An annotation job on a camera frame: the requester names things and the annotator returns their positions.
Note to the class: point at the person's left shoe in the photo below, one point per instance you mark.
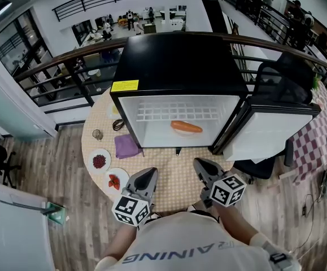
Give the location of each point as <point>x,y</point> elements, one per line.
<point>153,216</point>

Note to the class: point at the glass cup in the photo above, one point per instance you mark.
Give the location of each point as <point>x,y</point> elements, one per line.
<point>97,135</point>

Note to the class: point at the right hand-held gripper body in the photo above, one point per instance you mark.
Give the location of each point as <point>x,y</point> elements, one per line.
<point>228,190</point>

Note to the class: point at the orange carrot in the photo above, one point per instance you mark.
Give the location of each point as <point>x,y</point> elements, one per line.
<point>185,126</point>

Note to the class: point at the black mini fridge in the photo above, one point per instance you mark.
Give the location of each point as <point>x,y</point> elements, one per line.
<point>180,66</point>

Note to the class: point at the person's shoe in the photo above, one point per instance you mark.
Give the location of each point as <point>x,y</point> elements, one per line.
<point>153,216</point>
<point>192,208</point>

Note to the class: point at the person's white t-shirt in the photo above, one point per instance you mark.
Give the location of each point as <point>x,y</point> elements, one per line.
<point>191,241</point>

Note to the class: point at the black railing wooden handrail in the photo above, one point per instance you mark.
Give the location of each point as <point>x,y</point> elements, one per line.
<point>75,63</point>

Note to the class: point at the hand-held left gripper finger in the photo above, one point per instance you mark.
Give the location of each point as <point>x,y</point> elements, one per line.
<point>154,183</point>
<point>131,181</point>

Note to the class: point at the table with red checked cloth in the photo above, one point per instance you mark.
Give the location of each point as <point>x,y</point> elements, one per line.
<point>313,140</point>

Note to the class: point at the round table yellow checked cloth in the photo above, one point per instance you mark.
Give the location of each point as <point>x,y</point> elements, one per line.
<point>174,174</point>

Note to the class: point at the white plate of red beans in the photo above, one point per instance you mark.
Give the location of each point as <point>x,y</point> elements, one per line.
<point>99,160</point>

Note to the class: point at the person's right forearm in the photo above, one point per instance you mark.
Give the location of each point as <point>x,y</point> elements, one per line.
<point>236,222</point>

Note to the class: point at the green plant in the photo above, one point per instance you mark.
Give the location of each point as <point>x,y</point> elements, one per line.
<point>316,81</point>

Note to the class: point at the white plate of strawberries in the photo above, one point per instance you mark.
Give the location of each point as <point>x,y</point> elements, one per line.
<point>115,181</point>

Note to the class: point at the person's right shoe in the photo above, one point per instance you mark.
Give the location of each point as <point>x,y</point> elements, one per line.
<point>192,208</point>

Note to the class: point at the green dustpan with broom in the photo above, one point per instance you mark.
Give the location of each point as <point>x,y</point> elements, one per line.
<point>54,212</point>

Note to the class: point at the black pendant lamp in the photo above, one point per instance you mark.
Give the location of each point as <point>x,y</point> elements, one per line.
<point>2,10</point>

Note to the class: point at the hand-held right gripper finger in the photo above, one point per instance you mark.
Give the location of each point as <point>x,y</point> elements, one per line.
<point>215,172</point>
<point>199,171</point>

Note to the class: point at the purple cloth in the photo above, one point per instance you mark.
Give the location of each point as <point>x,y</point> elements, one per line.
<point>126,147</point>

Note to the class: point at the person's left forearm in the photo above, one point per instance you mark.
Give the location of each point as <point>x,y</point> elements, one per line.
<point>121,241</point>

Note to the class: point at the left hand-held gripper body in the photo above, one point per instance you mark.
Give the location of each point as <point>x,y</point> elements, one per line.
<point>129,210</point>

